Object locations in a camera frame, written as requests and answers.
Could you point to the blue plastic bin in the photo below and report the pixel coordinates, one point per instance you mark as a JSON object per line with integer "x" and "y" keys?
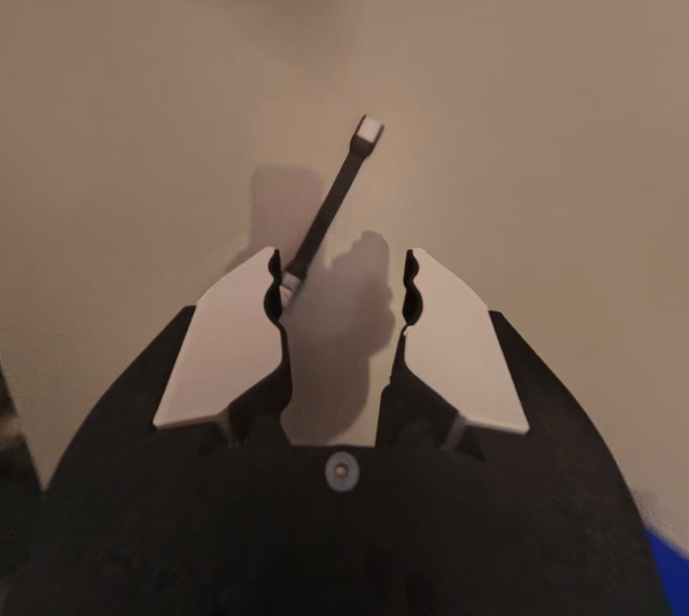
{"x": 670, "y": 554}

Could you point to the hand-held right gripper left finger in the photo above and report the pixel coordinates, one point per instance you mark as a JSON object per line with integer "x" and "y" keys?
{"x": 226, "y": 352}

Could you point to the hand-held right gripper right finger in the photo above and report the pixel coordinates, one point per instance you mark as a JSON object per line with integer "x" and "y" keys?
{"x": 463, "y": 357}

